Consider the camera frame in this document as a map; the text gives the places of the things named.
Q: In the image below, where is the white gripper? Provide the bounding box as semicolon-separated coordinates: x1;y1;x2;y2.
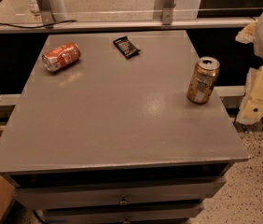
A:
235;21;263;125

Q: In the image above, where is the orange soda can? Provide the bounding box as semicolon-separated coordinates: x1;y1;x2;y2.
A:
187;57;220;104

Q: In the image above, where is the red coke can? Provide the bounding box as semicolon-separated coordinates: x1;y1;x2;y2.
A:
42;43;81;72

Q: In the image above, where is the black snack bar wrapper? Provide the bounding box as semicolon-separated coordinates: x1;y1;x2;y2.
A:
113;36;140;60

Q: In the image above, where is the grey drawer cabinet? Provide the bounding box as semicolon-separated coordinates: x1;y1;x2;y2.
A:
0;31;248;224

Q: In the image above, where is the upper drawer knob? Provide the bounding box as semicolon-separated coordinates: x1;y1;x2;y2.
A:
118;196;129;205

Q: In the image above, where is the drawer knob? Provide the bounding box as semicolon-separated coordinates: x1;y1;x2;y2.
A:
118;196;129;205
122;217;131;224

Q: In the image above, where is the lower drawer knob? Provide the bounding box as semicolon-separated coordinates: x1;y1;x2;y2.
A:
122;217;131;224

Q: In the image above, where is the right metal bracket post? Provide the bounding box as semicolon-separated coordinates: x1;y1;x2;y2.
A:
153;0;175;25

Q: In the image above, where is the metal bracket post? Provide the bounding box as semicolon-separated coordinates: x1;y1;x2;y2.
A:
153;0;175;25
36;0;54;27

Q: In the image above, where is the black cable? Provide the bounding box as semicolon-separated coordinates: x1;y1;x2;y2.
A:
0;19;77;29

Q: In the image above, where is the left metal bracket post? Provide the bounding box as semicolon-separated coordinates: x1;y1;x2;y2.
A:
36;0;54;27

